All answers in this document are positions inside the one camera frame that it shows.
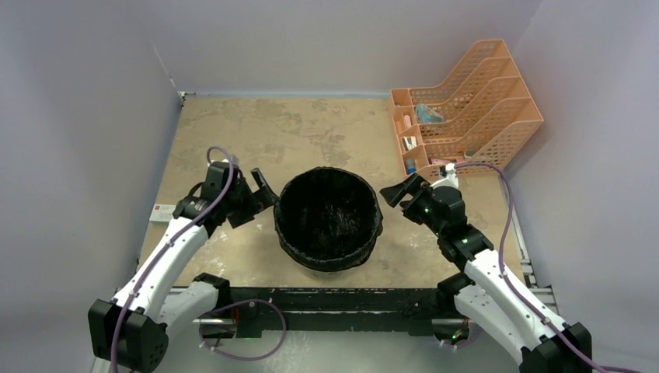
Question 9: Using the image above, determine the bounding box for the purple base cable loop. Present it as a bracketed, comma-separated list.
[198, 298, 288, 362]

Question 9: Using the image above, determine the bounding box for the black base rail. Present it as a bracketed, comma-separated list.
[201, 287, 475, 340]

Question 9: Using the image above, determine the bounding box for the black plastic trash bag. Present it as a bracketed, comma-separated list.
[274, 166, 383, 273]

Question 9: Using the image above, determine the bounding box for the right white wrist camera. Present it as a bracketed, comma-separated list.
[434, 163, 459, 189]

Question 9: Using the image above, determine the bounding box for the orange plastic file organizer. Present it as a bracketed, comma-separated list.
[389, 39, 543, 179]

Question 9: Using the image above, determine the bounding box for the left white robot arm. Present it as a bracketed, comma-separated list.
[88, 159, 277, 372]

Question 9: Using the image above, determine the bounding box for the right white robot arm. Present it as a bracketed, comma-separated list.
[380, 173, 592, 372]

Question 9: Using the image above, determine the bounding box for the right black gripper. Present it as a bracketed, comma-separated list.
[379, 173, 445, 237]

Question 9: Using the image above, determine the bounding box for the white small box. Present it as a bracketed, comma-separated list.
[149, 204, 176, 224]

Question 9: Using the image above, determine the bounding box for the blue small bottle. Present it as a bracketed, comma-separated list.
[404, 159, 417, 175]

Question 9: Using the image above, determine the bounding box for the white stapler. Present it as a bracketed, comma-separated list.
[401, 136, 417, 152]

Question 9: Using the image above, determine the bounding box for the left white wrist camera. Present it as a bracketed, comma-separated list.
[207, 154, 239, 168]

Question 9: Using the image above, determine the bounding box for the teal packet in organizer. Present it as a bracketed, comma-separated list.
[415, 103, 445, 124]

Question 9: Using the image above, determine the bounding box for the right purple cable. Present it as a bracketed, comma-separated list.
[452, 161, 644, 373]

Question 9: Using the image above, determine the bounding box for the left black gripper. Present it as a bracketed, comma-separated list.
[223, 169, 279, 228]

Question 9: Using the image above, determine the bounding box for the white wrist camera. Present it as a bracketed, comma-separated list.
[434, 163, 459, 189]
[207, 154, 239, 168]

